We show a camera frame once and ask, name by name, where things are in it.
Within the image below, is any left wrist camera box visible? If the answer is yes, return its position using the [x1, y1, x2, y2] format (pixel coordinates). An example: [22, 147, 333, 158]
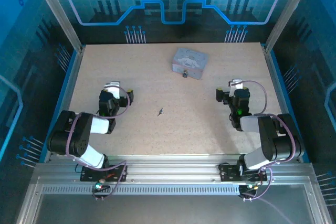
[103, 81, 122, 99]

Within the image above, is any aluminium table side rail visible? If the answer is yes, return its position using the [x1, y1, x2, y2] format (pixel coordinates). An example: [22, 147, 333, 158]
[262, 44, 312, 163]
[43, 47, 86, 163]

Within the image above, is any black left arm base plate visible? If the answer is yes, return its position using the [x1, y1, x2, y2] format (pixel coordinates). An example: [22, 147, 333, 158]
[79, 164, 129, 183]

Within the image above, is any aluminium frame post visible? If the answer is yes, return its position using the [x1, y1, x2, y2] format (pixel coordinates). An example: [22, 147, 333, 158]
[28, 0, 85, 51]
[264, 0, 317, 51]

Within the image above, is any small LED circuit board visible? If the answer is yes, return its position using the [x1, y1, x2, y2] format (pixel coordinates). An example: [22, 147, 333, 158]
[238, 183, 260, 201]
[91, 182, 111, 201]

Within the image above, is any slotted metal strip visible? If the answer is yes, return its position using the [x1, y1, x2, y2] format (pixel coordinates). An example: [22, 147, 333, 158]
[41, 186, 244, 196]

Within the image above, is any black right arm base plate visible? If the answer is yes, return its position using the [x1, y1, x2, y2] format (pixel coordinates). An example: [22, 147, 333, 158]
[218, 163, 274, 183]

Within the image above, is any cartoon print tin box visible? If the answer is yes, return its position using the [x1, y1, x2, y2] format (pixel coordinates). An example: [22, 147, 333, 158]
[171, 47, 209, 81]

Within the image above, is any grey metal panel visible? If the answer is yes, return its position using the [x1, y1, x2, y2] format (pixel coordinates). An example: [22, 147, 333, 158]
[34, 195, 316, 224]

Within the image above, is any aluminium mounting rail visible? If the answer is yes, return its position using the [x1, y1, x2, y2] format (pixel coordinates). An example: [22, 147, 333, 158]
[34, 154, 316, 183]

